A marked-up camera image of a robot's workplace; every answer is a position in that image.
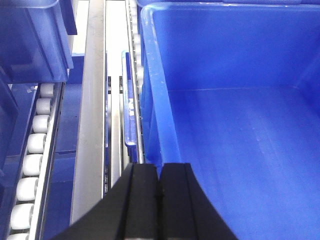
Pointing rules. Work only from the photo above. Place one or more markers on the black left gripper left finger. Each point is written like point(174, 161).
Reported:
point(128, 211)

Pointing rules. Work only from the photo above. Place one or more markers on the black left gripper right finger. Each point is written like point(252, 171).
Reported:
point(185, 212)

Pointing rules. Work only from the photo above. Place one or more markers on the light blue ribbed crate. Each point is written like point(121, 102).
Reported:
point(233, 88)

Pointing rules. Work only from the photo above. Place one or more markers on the white roller track left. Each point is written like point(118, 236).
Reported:
point(27, 214)

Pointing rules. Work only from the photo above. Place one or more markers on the dark blue bin upper left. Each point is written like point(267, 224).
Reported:
point(34, 46)

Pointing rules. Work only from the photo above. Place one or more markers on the steel divider rail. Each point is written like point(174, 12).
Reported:
point(89, 169)

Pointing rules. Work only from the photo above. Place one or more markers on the white roller track rail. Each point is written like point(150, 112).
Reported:
point(137, 71)

